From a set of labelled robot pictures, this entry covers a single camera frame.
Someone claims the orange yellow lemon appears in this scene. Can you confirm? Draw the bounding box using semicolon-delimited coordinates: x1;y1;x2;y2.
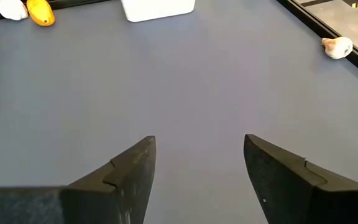
26;0;55;27

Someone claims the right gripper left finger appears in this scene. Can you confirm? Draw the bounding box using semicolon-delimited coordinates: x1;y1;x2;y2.
0;136;157;224

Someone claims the dark grey table mat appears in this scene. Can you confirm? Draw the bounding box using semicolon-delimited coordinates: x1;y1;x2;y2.
0;0;358;224

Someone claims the large white garlic bulb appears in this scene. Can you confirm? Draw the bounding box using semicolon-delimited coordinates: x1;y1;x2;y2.
0;0;29;21

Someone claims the tan garlic bulb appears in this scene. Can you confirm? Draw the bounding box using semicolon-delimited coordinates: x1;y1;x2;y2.
321;36;354;60

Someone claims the white plastic basket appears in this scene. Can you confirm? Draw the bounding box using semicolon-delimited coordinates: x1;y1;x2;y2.
121;0;196;23

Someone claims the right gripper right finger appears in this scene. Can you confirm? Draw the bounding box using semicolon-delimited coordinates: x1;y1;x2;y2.
244;134;358;224

